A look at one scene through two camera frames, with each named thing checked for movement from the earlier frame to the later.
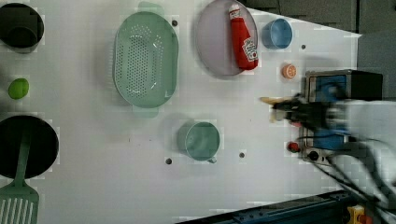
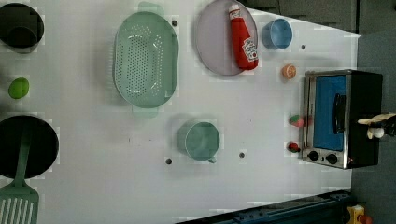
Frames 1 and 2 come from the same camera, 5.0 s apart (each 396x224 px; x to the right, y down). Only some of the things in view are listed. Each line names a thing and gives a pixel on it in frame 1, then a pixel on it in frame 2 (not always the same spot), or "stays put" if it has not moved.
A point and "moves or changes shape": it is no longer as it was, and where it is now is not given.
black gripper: x=316 y=115 to x=388 y=124
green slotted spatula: x=19 y=203 stays put
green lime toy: x=18 y=88 stays put
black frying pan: x=43 y=146 stays put
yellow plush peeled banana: x=275 y=115 moves or changes shape
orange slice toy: x=289 y=71 stays put
